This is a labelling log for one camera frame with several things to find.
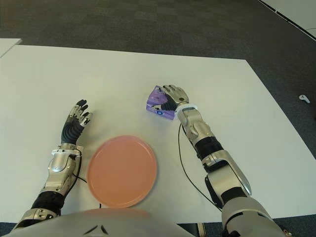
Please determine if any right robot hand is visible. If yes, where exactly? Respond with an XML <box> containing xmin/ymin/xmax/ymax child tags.
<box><xmin>152</xmin><ymin>83</ymin><xmax>191</xmax><ymax>112</ymax></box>

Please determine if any purple tissue paper pack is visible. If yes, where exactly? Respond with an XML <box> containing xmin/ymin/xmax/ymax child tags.
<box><xmin>145</xmin><ymin>85</ymin><xmax>177</xmax><ymax>121</ymax></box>

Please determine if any white neighbouring table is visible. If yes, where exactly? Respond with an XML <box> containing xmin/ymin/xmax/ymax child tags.
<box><xmin>0</xmin><ymin>38</ymin><xmax>23</xmax><ymax>59</ymax></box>

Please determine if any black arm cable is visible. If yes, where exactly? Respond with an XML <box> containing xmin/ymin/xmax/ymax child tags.
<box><xmin>73</xmin><ymin>172</ymin><xmax>103</xmax><ymax>210</ymax></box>
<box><xmin>178</xmin><ymin>123</ymin><xmax>223</xmax><ymax>212</ymax></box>

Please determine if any pink round plate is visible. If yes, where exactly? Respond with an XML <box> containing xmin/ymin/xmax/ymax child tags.
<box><xmin>87</xmin><ymin>135</ymin><xmax>158</xmax><ymax>208</ymax></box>

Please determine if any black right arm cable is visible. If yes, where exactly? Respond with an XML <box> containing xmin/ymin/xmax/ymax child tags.
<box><xmin>178</xmin><ymin>123</ymin><xmax>223</xmax><ymax>212</ymax></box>

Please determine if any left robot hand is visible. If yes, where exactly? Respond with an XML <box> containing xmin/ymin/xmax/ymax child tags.
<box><xmin>60</xmin><ymin>99</ymin><xmax>93</xmax><ymax>144</ymax></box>

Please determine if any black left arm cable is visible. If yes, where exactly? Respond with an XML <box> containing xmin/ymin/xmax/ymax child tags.
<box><xmin>73</xmin><ymin>172</ymin><xmax>103</xmax><ymax>210</ymax></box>

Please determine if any grey robot torso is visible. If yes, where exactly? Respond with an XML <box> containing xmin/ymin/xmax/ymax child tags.
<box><xmin>0</xmin><ymin>208</ymin><xmax>196</xmax><ymax>237</ymax></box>

